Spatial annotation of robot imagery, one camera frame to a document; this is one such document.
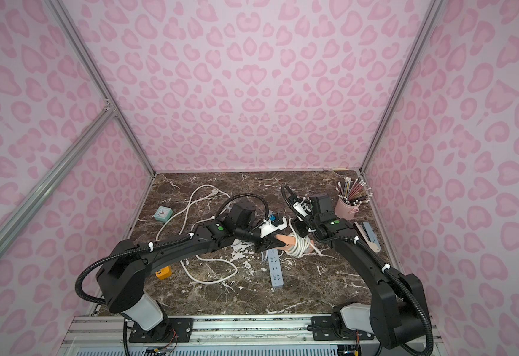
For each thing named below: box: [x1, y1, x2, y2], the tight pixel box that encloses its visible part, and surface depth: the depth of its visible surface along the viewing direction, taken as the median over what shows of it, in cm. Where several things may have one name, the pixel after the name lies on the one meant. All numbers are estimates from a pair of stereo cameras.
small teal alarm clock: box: [153, 205, 174, 224], surface depth 103 cm
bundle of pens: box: [335, 177, 373, 206], surface depth 97 cm
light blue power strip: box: [266, 249, 284, 288], surface depth 85 cm
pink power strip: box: [274, 234, 315, 254], surface depth 78 cm
